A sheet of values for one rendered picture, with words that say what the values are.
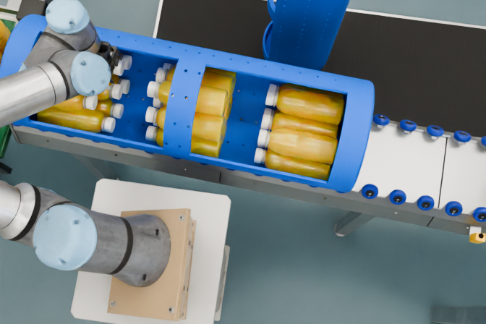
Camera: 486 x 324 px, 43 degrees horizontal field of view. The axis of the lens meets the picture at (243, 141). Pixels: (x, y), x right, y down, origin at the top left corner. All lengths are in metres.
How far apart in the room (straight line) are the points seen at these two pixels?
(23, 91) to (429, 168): 1.12
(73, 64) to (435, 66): 1.91
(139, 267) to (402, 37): 1.82
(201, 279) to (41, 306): 1.35
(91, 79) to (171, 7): 1.66
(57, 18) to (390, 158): 0.97
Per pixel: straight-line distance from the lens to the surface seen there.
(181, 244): 1.26
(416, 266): 2.69
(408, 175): 1.76
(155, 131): 1.59
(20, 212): 1.27
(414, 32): 2.79
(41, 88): 1.09
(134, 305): 1.35
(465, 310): 2.34
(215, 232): 1.44
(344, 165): 1.45
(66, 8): 1.25
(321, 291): 2.61
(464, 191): 1.80
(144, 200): 1.47
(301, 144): 1.51
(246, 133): 1.69
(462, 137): 1.77
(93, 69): 1.12
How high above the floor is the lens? 2.58
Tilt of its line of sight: 75 degrees down
